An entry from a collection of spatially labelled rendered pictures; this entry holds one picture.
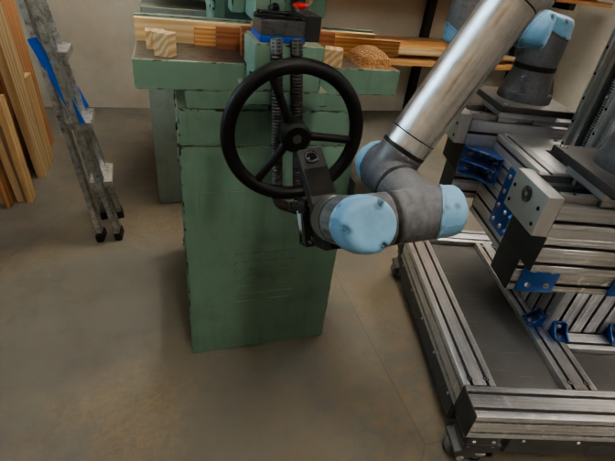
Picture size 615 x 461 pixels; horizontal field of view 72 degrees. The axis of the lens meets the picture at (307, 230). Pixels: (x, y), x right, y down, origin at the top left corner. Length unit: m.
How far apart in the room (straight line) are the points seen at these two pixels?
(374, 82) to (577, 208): 0.51
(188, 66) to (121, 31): 2.46
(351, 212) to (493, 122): 0.92
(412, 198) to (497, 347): 0.89
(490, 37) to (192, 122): 0.63
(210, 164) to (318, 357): 0.75
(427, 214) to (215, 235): 0.70
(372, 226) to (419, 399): 0.99
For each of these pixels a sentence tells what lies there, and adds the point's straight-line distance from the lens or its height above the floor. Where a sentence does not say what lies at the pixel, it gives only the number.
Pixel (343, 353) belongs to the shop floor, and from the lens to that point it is 1.49.
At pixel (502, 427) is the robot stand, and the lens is 1.25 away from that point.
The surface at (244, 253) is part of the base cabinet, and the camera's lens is 1.19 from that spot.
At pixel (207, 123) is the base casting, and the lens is 1.01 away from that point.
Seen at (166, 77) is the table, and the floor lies 0.87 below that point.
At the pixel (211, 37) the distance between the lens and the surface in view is 1.12.
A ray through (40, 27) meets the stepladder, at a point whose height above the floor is 0.83.
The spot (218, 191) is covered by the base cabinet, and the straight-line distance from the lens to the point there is 1.08.
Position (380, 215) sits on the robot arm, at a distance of 0.52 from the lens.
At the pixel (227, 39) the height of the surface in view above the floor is 0.92.
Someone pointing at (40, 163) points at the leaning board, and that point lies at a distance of 2.54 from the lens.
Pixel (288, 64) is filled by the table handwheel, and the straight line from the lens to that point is 0.80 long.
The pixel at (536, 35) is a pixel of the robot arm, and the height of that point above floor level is 1.02.
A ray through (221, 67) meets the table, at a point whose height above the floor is 0.89.
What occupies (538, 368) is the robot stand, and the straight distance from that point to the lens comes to 1.41.
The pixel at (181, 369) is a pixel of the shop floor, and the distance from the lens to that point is 1.42.
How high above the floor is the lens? 1.11
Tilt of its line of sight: 33 degrees down
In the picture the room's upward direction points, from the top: 7 degrees clockwise
